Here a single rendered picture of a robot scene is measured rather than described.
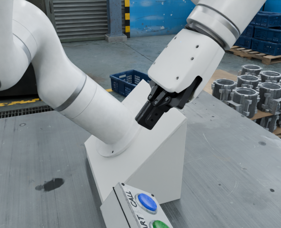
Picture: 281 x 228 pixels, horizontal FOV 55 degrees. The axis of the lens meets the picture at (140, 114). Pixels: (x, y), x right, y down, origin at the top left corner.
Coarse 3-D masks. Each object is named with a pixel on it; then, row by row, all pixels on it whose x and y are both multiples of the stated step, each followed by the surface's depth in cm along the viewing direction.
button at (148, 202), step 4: (140, 196) 36; (144, 196) 36; (148, 196) 37; (140, 200) 35; (144, 200) 35; (148, 200) 36; (152, 200) 37; (144, 204) 35; (148, 204) 35; (152, 204) 36; (156, 204) 37; (148, 208) 35; (152, 208) 35; (156, 208) 36
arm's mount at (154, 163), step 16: (128, 96) 86; (144, 96) 80; (176, 112) 66; (144, 128) 71; (160, 128) 66; (176, 128) 63; (144, 144) 67; (160, 144) 63; (176, 144) 65; (96, 160) 78; (112, 160) 73; (128, 160) 68; (144, 160) 64; (160, 160) 65; (176, 160) 67; (96, 176) 73; (112, 176) 69; (128, 176) 64; (144, 176) 66; (160, 176) 68; (176, 176) 70; (160, 192) 70; (176, 192) 72
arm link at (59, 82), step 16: (16, 0) 60; (16, 16) 57; (32, 16) 59; (16, 32) 55; (32, 32) 59; (48, 32) 62; (32, 48) 59; (48, 48) 63; (32, 64) 68; (48, 64) 63; (64, 64) 62; (48, 80) 62; (64, 80) 62; (80, 80) 64; (48, 96) 62; (64, 96) 63
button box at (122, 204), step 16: (112, 192) 37; (128, 192) 36; (144, 192) 40; (112, 208) 36; (128, 208) 33; (144, 208) 35; (160, 208) 38; (112, 224) 34; (128, 224) 32; (144, 224) 31
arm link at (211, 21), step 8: (200, 8) 40; (208, 8) 39; (192, 16) 41; (200, 16) 39; (208, 16) 39; (216, 16) 38; (200, 24) 40; (208, 24) 39; (216, 24) 39; (224, 24) 39; (232, 24) 39; (208, 32) 40; (216, 32) 39; (224, 32) 39; (232, 32) 39; (224, 40) 39; (232, 40) 40; (224, 48) 44
